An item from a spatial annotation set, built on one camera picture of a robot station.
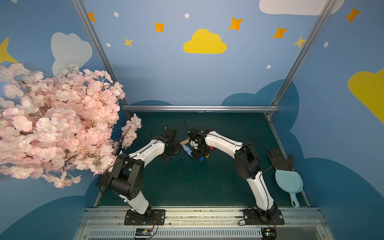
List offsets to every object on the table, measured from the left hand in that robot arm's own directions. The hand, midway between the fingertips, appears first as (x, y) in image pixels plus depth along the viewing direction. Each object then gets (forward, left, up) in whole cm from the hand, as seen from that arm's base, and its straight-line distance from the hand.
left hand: (176, 150), depth 93 cm
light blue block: (+4, -6, -4) cm, 9 cm away
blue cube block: (-3, -16, -5) cm, 17 cm away
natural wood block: (+10, -4, -5) cm, 11 cm away
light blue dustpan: (-16, -69, -5) cm, 71 cm away
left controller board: (-42, +13, -7) cm, 45 cm away
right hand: (-1, -16, -3) cm, 17 cm away
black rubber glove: (-3, -66, -6) cm, 66 cm away
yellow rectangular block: (0, -20, -6) cm, 21 cm away
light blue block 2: (-1, -8, -1) cm, 8 cm away
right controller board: (-41, -49, -8) cm, 65 cm away
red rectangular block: (-11, -19, +22) cm, 31 cm away
